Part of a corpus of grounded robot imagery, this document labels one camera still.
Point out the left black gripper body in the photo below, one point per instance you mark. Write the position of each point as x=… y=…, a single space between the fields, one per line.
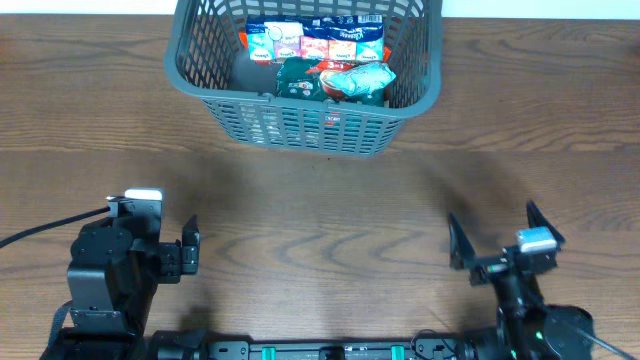
x=188 y=253

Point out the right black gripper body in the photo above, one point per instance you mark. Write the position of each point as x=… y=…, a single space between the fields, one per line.
x=501 y=264

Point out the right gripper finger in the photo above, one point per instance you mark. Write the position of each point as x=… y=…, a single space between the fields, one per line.
x=462 y=253
x=536 y=219

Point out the green Nescafe coffee bag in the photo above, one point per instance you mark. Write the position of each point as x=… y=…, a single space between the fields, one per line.
x=305 y=79

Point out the grey plastic lattice basket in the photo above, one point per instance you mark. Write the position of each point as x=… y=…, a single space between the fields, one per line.
x=205 y=59

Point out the mint green wipes packet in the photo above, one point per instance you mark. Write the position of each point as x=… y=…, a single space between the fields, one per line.
x=362 y=80

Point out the orange spaghetti packet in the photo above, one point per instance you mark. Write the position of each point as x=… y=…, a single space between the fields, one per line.
x=242 y=40

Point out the Kleenex tissue multipack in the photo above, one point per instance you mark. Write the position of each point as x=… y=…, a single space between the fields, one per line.
x=351 y=38

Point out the beige paper pouch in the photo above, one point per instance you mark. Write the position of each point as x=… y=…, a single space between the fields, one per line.
x=288 y=128

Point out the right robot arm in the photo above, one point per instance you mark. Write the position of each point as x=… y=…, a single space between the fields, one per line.
x=526 y=327

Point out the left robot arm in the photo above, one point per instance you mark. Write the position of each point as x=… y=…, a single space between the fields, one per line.
x=116 y=267

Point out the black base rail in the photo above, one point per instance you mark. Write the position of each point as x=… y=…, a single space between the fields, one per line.
x=426 y=344

